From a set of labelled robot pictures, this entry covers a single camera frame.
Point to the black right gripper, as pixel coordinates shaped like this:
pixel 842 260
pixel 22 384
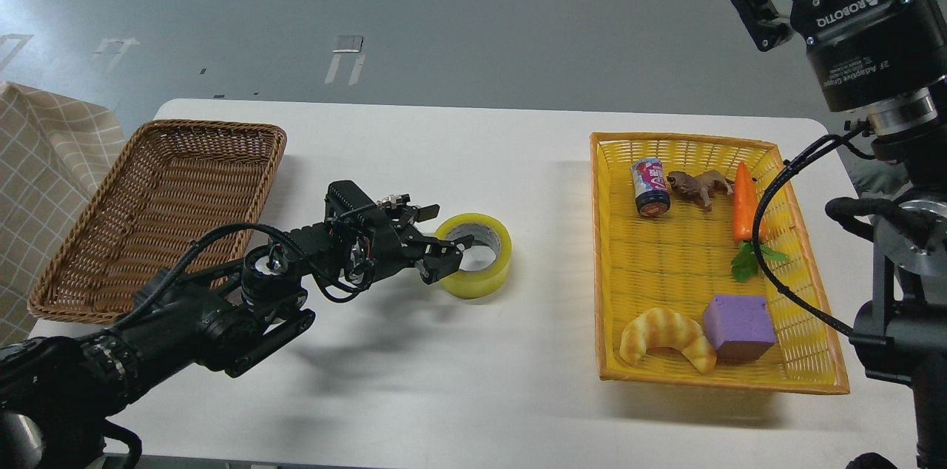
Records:
pixel 862 51

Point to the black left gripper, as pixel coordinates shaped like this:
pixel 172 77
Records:
pixel 385 244

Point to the yellow tape roll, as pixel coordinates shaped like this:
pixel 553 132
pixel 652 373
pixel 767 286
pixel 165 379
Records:
pixel 486 264

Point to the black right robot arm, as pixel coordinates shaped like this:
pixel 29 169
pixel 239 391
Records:
pixel 899 335

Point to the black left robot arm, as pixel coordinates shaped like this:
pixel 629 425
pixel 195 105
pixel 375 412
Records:
pixel 234 298

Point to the brown toy animal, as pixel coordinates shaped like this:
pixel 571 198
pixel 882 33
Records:
pixel 699 189

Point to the small drink can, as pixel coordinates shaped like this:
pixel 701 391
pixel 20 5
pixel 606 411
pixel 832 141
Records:
pixel 652 196

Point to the toy croissant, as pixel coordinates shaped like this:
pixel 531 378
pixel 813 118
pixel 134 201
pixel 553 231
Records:
pixel 662 327

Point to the yellow plastic basket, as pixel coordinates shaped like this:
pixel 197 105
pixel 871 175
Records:
pixel 682 259

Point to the brown wicker basket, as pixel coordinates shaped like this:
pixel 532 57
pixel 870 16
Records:
pixel 173 181

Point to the orange toy carrot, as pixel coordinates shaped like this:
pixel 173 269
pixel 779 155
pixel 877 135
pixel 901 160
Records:
pixel 744 205

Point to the purple foam block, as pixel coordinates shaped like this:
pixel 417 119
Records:
pixel 739 328

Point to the beige checkered cloth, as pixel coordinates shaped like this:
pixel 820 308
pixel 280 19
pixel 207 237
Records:
pixel 55 152

